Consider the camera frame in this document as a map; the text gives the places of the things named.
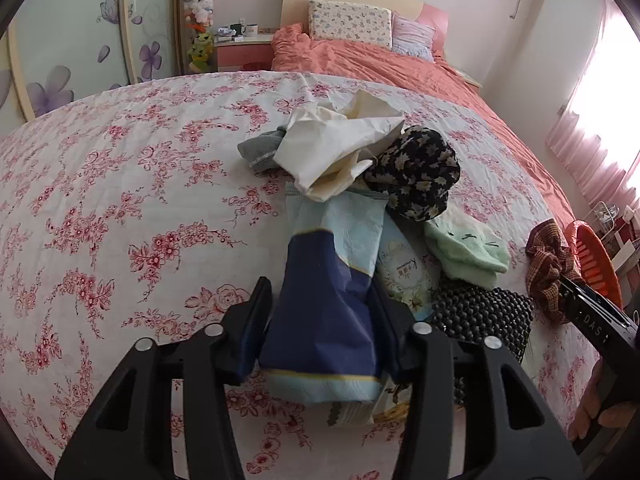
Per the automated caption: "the bed headboard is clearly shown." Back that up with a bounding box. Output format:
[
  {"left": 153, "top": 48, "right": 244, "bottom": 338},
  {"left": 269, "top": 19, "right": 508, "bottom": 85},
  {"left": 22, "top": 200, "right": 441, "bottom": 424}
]
[{"left": 280, "top": 0, "right": 450, "bottom": 56}]

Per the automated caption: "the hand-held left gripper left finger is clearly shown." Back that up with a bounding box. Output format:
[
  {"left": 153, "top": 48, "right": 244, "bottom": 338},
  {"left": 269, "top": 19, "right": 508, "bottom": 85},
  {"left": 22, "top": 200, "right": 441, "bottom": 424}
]
[{"left": 55, "top": 276, "right": 273, "bottom": 480}]

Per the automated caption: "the floral pillow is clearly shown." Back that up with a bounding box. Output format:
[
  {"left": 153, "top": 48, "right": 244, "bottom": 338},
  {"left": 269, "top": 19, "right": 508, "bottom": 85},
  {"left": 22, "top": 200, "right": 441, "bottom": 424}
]
[{"left": 307, "top": 0, "right": 393, "bottom": 51}]

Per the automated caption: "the person's right hand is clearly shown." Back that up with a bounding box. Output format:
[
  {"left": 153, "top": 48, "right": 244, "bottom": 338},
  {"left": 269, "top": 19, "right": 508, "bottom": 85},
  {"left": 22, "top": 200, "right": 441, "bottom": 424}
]
[{"left": 567, "top": 360, "right": 633, "bottom": 442}]

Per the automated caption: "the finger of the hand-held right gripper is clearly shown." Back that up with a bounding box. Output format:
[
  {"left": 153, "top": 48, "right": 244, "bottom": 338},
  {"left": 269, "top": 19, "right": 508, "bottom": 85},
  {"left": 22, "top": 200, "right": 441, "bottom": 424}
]
[{"left": 557, "top": 272, "right": 628, "bottom": 333}]

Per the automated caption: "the orange duvet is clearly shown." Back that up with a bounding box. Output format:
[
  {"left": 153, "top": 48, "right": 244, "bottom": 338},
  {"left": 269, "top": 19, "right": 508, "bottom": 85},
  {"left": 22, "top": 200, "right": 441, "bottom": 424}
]
[{"left": 271, "top": 24, "right": 576, "bottom": 231}]

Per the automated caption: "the cream crumpled paper bag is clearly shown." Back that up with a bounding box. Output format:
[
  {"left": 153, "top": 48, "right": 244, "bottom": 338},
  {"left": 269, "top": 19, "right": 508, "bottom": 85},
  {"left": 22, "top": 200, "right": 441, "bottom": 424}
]
[{"left": 274, "top": 90, "right": 406, "bottom": 203}]

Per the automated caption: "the striped pillow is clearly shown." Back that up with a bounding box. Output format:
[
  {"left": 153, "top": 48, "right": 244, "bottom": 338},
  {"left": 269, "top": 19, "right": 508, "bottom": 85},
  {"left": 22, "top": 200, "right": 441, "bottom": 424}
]
[{"left": 391, "top": 14, "right": 436, "bottom": 61}]

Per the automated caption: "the pink nightstand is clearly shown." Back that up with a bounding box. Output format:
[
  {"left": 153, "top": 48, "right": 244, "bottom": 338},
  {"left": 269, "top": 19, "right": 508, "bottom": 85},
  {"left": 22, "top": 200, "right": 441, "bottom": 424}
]
[{"left": 214, "top": 35, "right": 275, "bottom": 72}]

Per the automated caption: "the flower print wardrobe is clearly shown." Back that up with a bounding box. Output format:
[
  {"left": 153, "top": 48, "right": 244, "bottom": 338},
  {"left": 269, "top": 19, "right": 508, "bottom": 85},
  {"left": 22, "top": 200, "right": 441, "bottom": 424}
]
[{"left": 0, "top": 0, "right": 182, "bottom": 126}]

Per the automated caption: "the light green cloth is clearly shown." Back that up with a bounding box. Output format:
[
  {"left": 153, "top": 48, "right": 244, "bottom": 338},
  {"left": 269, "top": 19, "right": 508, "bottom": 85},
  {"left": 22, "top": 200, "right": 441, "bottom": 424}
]
[{"left": 424, "top": 212, "right": 512, "bottom": 290}]

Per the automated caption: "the plush toy display tube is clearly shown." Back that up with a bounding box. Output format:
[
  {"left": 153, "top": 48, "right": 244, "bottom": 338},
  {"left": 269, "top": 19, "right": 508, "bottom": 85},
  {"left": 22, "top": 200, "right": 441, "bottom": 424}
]
[{"left": 177, "top": 0, "right": 218, "bottom": 75}]

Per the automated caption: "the pink floral blanket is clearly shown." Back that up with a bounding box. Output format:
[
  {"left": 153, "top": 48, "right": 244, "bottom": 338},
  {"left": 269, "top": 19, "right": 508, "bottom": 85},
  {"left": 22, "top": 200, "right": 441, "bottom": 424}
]
[{"left": 0, "top": 71, "right": 606, "bottom": 480}]

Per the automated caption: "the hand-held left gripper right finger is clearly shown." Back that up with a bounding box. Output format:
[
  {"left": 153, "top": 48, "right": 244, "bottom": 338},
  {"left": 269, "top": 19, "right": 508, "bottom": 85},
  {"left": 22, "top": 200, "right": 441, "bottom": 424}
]
[{"left": 372, "top": 285, "right": 586, "bottom": 480}]

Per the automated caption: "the blue tissue packet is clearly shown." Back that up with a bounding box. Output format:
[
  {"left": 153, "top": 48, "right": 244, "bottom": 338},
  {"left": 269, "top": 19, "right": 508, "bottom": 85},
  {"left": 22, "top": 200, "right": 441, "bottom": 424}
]
[{"left": 259, "top": 191, "right": 388, "bottom": 405}]

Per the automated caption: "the grey sock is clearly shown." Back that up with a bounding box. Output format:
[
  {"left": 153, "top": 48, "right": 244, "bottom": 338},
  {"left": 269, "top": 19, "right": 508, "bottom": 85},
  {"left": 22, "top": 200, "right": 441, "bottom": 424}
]
[{"left": 237, "top": 129, "right": 288, "bottom": 171}]

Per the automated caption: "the orange plastic basket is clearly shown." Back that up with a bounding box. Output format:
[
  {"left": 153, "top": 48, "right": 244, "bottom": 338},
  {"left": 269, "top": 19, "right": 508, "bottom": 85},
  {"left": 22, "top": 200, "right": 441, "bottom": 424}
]
[{"left": 565, "top": 220, "right": 623, "bottom": 311}]

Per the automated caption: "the floral hand cream tube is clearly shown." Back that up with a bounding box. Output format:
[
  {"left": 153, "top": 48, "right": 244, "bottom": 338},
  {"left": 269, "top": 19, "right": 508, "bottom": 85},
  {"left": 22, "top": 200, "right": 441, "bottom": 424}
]
[{"left": 327, "top": 217, "right": 442, "bottom": 427}]

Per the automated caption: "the brown plaid scrunchie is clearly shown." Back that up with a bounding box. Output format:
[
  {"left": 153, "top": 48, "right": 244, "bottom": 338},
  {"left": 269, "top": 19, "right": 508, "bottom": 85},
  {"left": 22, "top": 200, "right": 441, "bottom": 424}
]
[{"left": 525, "top": 219, "right": 586, "bottom": 325}]

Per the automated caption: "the pink curtain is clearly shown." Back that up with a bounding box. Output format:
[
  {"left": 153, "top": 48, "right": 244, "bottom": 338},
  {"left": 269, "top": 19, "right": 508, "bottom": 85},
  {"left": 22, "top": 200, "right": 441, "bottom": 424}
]
[{"left": 545, "top": 0, "right": 640, "bottom": 211}]

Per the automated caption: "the black floral scrunchie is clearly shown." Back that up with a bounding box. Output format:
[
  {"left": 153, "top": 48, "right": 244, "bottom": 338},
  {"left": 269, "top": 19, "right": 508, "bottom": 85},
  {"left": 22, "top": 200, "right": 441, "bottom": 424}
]
[{"left": 364, "top": 127, "right": 462, "bottom": 222}]

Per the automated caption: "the black beaded mat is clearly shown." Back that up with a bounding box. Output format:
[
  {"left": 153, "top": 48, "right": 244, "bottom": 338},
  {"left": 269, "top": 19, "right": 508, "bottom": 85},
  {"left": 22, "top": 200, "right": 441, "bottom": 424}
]
[{"left": 430, "top": 285, "right": 536, "bottom": 406}]

